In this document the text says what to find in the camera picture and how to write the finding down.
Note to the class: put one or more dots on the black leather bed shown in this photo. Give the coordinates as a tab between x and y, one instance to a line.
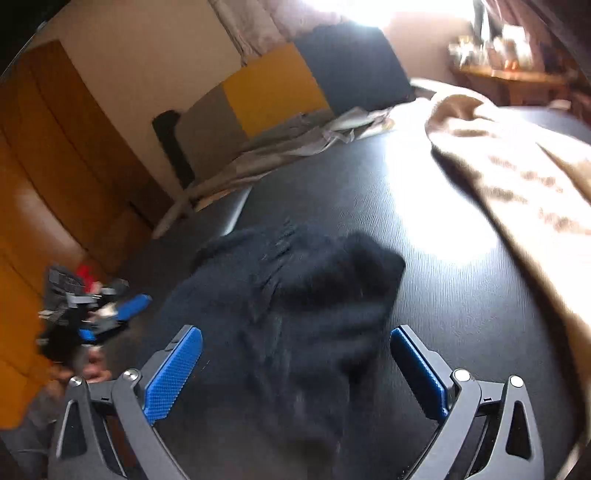
438	277

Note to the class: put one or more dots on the wooden side table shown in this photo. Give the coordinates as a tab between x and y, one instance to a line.
508	81

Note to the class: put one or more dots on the grey crumpled sheet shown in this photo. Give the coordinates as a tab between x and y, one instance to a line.
286	138

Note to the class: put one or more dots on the dark blue cushion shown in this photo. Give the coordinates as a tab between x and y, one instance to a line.
355	64

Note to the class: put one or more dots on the yellow cushion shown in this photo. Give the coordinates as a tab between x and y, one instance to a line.
277	87

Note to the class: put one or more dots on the wooden wardrobe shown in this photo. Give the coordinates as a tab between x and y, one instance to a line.
55	184

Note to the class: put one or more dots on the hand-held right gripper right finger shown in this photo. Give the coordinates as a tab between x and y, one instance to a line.
420	378

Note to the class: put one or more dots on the person's left hand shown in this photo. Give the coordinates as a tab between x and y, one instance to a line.
94	367

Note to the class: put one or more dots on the grey brown cushion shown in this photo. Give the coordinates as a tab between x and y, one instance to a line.
212	134

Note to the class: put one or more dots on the black knit sweater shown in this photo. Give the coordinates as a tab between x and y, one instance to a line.
286	323

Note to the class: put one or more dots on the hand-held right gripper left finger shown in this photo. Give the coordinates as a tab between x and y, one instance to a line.
173	378

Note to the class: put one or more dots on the beige blanket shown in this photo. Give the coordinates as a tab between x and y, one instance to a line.
521	184

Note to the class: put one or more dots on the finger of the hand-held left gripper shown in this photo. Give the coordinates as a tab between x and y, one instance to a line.
104	331
131	307

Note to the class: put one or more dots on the pale curtain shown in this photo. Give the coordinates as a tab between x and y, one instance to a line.
268	27

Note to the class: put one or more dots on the black cushion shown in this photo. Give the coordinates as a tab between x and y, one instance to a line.
173	143

